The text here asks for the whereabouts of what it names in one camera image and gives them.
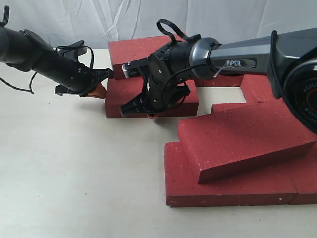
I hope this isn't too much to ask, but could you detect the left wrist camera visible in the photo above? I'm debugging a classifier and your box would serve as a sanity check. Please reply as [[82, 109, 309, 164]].
[[56, 40, 87, 62]]

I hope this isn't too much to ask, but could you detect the front left base brick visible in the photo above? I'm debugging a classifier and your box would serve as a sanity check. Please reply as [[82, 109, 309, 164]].
[[164, 142, 297, 207]]

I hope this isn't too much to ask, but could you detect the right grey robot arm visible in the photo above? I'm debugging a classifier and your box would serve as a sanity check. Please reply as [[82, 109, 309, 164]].
[[120, 28, 317, 132]]

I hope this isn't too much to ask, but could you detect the blue-grey backdrop cloth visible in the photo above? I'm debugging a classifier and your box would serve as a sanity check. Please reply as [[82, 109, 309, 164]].
[[0, 0, 317, 49]]

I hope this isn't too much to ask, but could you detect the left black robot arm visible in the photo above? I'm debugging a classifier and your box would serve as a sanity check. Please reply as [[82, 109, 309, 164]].
[[0, 27, 114, 99]]

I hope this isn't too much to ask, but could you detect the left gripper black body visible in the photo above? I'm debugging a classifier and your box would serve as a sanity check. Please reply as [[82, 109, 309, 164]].
[[32, 49, 100, 97]]

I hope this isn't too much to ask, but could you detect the base brick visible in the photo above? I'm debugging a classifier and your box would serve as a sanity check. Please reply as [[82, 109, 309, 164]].
[[288, 146, 317, 205], [194, 75, 244, 87], [164, 142, 297, 207]]

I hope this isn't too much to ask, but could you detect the middle row red brick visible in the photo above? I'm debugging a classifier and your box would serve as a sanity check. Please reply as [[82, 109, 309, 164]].
[[211, 101, 289, 115]]

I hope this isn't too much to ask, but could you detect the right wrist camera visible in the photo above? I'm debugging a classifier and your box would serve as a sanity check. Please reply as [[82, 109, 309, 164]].
[[122, 58, 150, 78]]

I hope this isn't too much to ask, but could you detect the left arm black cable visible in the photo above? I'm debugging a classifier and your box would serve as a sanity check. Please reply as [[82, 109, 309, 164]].
[[0, 4, 95, 95]]

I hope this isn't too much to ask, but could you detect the back right base brick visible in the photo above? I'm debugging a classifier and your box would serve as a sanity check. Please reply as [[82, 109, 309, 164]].
[[194, 75, 244, 87]]

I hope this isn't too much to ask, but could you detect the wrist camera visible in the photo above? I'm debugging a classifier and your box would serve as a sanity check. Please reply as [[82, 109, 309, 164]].
[[122, 58, 150, 78], [56, 40, 87, 62]]

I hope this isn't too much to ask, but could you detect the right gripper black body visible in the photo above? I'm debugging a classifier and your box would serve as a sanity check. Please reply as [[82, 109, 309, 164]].
[[138, 41, 195, 115]]

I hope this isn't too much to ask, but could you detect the front right base brick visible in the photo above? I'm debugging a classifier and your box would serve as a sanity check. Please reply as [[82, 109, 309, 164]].
[[288, 146, 317, 205]]

